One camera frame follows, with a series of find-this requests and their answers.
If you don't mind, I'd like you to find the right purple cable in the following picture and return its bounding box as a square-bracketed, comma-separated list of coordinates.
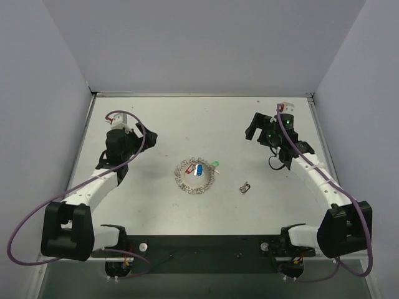
[276, 104, 374, 283]

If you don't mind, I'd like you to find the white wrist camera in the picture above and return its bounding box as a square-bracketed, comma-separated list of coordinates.
[279, 102, 295, 115]
[110, 113, 130, 130]

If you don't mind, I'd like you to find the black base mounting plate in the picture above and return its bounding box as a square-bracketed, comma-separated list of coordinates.
[127, 235, 315, 274]

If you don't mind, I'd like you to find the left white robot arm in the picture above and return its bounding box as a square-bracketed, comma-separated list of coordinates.
[41, 126, 158, 261]

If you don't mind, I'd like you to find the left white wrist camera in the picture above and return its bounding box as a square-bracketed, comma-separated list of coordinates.
[110, 113, 130, 130]

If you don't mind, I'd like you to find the blue key tag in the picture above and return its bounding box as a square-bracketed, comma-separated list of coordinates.
[194, 164, 203, 176]

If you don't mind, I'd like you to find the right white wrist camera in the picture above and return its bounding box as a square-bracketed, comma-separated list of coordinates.
[279, 102, 295, 115]

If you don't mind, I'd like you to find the small silver key clip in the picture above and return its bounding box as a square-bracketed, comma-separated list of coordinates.
[239, 181, 251, 194]

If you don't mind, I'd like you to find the large metal keyring with loops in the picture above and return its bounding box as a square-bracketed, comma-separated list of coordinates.
[174, 157, 219, 194]

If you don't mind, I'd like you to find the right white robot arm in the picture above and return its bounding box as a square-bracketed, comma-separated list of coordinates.
[245, 113, 372, 258]

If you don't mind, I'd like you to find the aluminium front rail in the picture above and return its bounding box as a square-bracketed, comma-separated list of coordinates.
[38, 250, 134, 262]

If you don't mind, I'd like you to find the red key tag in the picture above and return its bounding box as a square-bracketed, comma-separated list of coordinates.
[185, 164, 195, 174]

